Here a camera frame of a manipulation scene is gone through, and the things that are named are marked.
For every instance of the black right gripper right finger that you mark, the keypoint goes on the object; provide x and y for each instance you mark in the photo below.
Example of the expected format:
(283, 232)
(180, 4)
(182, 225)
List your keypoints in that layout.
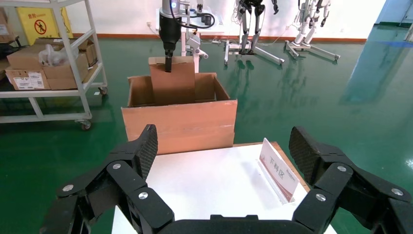
(348, 187)

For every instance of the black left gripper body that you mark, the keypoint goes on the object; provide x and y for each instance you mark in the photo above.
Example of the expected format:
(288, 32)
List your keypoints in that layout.
(170, 30)

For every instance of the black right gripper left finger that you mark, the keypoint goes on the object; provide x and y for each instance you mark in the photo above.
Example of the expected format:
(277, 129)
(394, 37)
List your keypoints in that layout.
(122, 187)

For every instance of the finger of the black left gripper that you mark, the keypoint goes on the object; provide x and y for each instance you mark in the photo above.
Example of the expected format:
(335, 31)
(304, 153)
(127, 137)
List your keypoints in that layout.
(168, 64)

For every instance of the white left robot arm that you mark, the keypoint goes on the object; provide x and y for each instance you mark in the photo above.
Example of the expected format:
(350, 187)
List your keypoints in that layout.
(167, 8)

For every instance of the large open cardboard box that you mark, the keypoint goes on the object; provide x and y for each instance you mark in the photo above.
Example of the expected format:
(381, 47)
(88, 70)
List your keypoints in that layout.
(180, 126)

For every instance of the cardboard box with white labels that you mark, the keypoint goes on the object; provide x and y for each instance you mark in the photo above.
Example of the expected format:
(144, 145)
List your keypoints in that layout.
(29, 80)

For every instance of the plain flat cardboard box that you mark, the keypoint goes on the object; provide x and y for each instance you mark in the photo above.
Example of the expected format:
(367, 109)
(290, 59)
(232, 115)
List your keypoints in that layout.
(22, 58)

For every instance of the white round pole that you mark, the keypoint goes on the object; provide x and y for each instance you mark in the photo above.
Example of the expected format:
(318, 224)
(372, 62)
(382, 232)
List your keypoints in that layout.
(201, 54)

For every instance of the acrylic red-white table sign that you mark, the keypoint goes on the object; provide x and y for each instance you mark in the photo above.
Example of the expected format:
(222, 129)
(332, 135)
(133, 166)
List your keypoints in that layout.
(277, 171)

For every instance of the dark grey humanoid robot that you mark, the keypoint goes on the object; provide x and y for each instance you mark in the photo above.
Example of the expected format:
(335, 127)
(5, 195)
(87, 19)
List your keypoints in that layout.
(255, 19)

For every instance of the white wheeled shelf cart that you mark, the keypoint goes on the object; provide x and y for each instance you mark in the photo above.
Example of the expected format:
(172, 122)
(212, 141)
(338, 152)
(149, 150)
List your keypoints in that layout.
(72, 64)

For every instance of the dark humanoid robot stand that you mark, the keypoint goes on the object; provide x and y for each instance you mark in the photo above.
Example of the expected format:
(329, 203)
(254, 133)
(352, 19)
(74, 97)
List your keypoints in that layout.
(267, 56)

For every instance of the clear plastic bag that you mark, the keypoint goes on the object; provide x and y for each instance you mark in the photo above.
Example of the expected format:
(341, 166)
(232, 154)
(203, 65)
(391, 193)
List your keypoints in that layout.
(55, 55)

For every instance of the yellow warning sign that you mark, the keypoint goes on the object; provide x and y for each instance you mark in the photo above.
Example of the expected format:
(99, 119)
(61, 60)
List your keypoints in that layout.
(35, 25)

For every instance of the white stand base legs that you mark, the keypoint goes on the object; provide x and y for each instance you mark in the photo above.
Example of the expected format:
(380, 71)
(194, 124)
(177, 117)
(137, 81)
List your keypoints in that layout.
(314, 50)

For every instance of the white humanoid robot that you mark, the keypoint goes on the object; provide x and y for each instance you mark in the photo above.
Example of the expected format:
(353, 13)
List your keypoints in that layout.
(311, 19)

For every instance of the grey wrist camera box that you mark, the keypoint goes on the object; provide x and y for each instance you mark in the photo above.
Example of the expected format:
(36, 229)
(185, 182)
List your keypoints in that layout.
(193, 40)

